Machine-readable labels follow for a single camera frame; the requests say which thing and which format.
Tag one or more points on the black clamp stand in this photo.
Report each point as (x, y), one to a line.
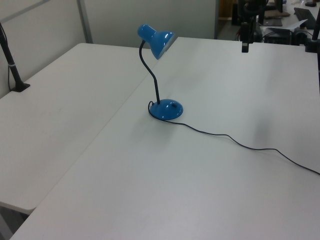
(312, 42)

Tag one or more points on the white paper sheet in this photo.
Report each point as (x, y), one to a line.
(298, 24)

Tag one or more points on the black desk device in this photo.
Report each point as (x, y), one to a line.
(276, 35)

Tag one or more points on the grey partition post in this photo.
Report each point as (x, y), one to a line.
(85, 22)

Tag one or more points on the black box on desk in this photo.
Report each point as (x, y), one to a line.
(235, 13)

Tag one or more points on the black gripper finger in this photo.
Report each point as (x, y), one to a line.
(243, 47)
(247, 47)

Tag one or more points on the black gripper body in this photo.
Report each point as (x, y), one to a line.
(246, 31)

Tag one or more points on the blue desk lamp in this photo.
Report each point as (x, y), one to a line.
(165, 110)

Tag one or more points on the black camera stand with base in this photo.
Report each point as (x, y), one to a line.
(12, 70)

